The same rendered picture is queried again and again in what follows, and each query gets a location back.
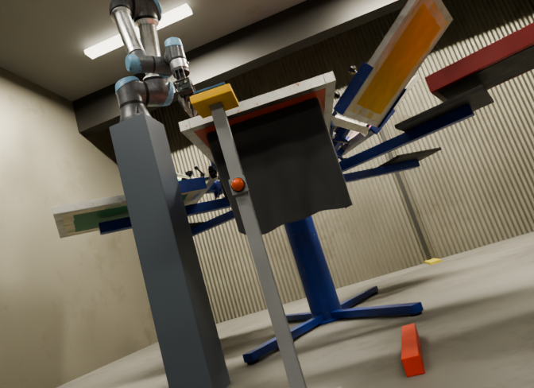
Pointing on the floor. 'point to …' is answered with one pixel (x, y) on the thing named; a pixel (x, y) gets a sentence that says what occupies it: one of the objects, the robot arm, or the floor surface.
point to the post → (283, 335)
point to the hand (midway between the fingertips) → (194, 115)
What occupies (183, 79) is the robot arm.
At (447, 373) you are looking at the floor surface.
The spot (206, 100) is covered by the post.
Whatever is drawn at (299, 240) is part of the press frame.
